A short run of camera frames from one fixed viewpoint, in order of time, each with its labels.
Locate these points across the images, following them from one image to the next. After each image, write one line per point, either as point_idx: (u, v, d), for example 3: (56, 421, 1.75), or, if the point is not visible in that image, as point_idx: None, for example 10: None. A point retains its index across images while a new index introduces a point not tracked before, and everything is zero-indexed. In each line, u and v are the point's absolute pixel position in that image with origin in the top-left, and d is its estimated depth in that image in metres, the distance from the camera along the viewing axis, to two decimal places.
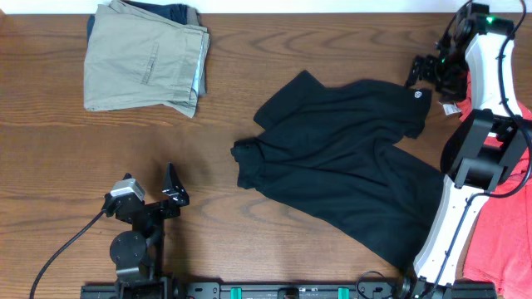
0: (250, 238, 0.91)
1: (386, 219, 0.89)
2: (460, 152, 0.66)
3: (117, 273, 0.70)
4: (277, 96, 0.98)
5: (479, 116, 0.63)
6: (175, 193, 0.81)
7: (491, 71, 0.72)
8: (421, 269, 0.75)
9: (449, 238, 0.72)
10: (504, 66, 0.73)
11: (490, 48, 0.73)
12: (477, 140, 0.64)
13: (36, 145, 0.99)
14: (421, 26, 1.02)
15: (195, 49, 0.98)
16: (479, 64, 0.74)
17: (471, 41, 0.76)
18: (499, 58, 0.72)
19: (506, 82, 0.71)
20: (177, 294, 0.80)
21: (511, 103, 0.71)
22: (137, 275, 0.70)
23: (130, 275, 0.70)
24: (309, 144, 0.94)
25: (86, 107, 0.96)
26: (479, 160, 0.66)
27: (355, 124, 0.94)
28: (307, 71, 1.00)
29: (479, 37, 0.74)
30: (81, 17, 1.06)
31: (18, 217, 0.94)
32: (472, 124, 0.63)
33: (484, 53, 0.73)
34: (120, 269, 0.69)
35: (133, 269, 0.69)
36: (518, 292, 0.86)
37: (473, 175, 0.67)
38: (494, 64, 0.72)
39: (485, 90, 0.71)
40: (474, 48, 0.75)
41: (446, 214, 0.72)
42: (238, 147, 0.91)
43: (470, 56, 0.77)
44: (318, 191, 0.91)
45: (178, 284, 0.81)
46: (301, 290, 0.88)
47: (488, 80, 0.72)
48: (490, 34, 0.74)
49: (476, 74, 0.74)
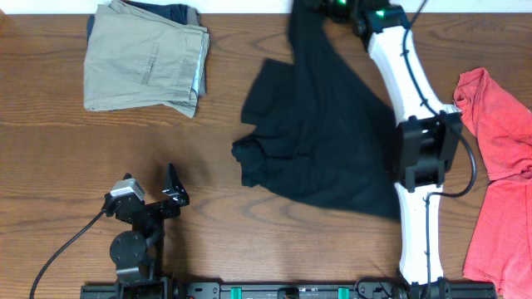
0: (250, 238, 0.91)
1: (383, 187, 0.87)
2: (401, 165, 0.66)
3: (118, 274, 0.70)
4: (254, 90, 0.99)
5: (407, 129, 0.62)
6: (175, 193, 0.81)
7: (400, 72, 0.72)
8: (410, 275, 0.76)
9: (421, 238, 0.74)
10: (411, 61, 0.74)
11: (389, 45, 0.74)
12: (413, 151, 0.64)
13: (36, 145, 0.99)
14: (420, 26, 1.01)
15: (195, 49, 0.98)
16: (387, 67, 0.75)
17: (371, 40, 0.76)
18: (403, 55, 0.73)
19: (418, 77, 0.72)
20: (177, 293, 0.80)
21: (432, 102, 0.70)
22: (137, 275, 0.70)
23: (131, 275, 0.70)
24: (293, 132, 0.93)
25: (86, 107, 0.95)
26: (421, 164, 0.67)
27: (331, 90, 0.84)
28: (268, 58, 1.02)
29: (376, 36, 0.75)
30: (81, 17, 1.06)
31: (18, 217, 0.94)
32: (404, 139, 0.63)
33: (387, 54, 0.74)
34: (120, 270, 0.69)
35: (134, 269, 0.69)
36: (518, 292, 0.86)
37: (421, 177, 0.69)
38: (400, 61, 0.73)
39: (402, 95, 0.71)
40: (375, 48, 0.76)
41: (410, 218, 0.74)
42: (238, 147, 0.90)
43: (374, 56, 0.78)
44: (316, 182, 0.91)
45: (176, 283, 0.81)
46: (301, 289, 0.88)
47: (402, 84, 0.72)
48: (386, 31, 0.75)
49: (388, 76, 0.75)
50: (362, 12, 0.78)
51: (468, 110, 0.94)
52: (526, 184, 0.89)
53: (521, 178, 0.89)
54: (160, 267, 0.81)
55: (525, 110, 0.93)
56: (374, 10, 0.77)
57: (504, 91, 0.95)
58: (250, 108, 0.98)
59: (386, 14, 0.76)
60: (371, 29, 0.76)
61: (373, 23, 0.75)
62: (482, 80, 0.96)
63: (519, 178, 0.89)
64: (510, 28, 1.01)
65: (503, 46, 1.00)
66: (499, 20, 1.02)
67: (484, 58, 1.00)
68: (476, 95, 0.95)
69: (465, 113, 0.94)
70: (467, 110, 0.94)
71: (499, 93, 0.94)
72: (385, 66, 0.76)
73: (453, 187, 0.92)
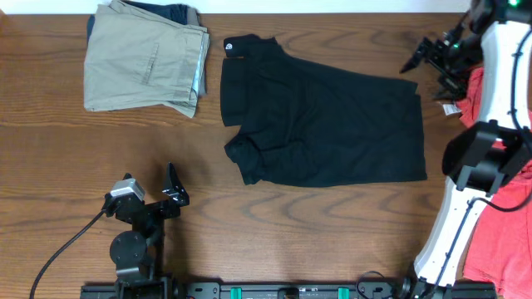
0: (250, 239, 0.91)
1: (377, 153, 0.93)
2: (460, 161, 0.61)
3: (117, 273, 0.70)
4: (223, 86, 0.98)
5: (482, 129, 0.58)
6: (175, 193, 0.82)
7: (504, 71, 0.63)
8: (421, 269, 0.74)
9: (449, 239, 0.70)
10: (521, 67, 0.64)
11: (506, 36, 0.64)
12: (479, 154, 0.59)
13: (36, 145, 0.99)
14: (419, 26, 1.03)
15: (196, 49, 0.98)
16: (492, 61, 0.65)
17: (489, 28, 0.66)
18: (515, 56, 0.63)
19: (520, 89, 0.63)
20: (178, 293, 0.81)
21: (522, 115, 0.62)
22: (139, 275, 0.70)
23: (130, 275, 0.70)
24: (273, 120, 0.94)
25: (86, 107, 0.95)
26: (480, 167, 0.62)
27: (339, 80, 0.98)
28: (225, 58, 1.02)
29: (497, 26, 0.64)
30: (81, 17, 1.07)
31: (19, 217, 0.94)
32: (475, 138, 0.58)
33: (499, 47, 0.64)
34: (121, 270, 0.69)
35: (134, 269, 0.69)
36: (518, 292, 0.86)
37: (475, 178, 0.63)
38: (509, 63, 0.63)
39: (493, 95, 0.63)
40: (490, 35, 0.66)
41: (448, 216, 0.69)
42: (233, 146, 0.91)
43: (485, 44, 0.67)
44: (315, 164, 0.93)
45: (176, 283, 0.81)
46: (301, 290, 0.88)
47: (499, 80, 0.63)
48: (510, 22, 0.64)
49: (488, 72, 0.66)
50: None
51: (468, 110, 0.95)
52: (526, 184, 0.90)
53: (521, 178, 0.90)
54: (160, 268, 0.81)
55: None
56: None
57: None
58: (229, 109, 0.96)
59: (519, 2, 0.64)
60: (494, 16, 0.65)
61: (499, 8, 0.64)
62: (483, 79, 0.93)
63: (519, 179, 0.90)
64: None
65: None
66: None
67: None
68: None
69: (465, 113, 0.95)
70: (466, 110, 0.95)
71: None
72: (489, 60, 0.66)
73: None
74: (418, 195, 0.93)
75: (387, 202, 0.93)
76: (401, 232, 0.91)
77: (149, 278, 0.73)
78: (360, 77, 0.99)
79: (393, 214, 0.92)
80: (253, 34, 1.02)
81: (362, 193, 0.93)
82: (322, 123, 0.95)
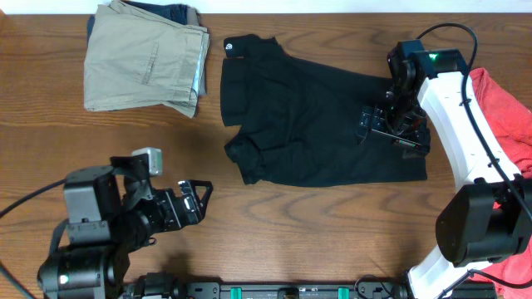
0: (250, 239, 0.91)
1: (377, 154, 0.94)
2: (463, 237, 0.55)
3: (66, 198, 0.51)
4: (223, 86, 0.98)
5: (475, 194, 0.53)
6: (189, 193, 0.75)
7: (458, 123, 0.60)
8: (417, 292, 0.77)
9: (447, 285, 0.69)
10: (475, 111, 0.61)
11: (445, 90, 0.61)
12: (480, 221, 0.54)
13: (36, 145, 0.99)
14: (419, 26, 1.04)
15: (195, 49, 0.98)
16: (442, 116, 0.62)
17: (423, 88, 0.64)
18: (463, 104, 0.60)
19: (486, 132, 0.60)
20: (110, 276, 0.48)
21: (504, 164, 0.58)
22: (91, 207, 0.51)
23: (82, 199, 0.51)
24: (273, 120, 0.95)
25: (86, 107, 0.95)
26: (485, 240, 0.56)
27: (338, 80, 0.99)
28: (225, 59, 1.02)
29: (429, 81, 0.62)
30: (81, 18, 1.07)
31: (18, 217, 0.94)
32: (470, 206, 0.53)
33: (445, 103, 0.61)
34: (71, 193, 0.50)
35: (85, 191, 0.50)
36: (518, 292, 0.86)
37: (485, 255, 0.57)
38: (461, 114, 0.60)
39: (464, 151, 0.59)
40: (428, 95, 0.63)
41: (448, 270, 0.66)
42: (233, 146, 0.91)
43: (426, 104, 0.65)
44: (315, 164, 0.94)
45: (108, 258, 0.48)
46: (301, 290, 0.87)
47: (461, 133, 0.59)
48: (441, 75, 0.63)
49: (445, 129, 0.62)
50: (412, 56, 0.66)
51: None
52: None
53: None
54: (121, 230, 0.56)
55: (525, 110, 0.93)
56: (427, 52, 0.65)
57: (503, 91, 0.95)
58: (229, 110, 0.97)
59: (440, 56, 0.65)
60: (423, 72, 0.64)
61: (426, 66, 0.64)
62: (482, 80, 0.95)
63: None
64: (504, 28, 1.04)
65: (502, 46, 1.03)
66: (499, 21, 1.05)
67: (481, 59, 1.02)
68: (476, 95, 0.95)
69: None
70: None
71: (500, 93, 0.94)
72: (439, 116, 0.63)
73: (452, 187, 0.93)
74: (418, 196, 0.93)
75: (387, 202, 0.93)
76: (401, 232, 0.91)
77: (101, 223, 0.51)
78: (360, 77, 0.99)
79: (393, 214, 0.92)
80: (253, 34, 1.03)
81: (363, 193, 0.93)
82: (321, 123, 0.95)
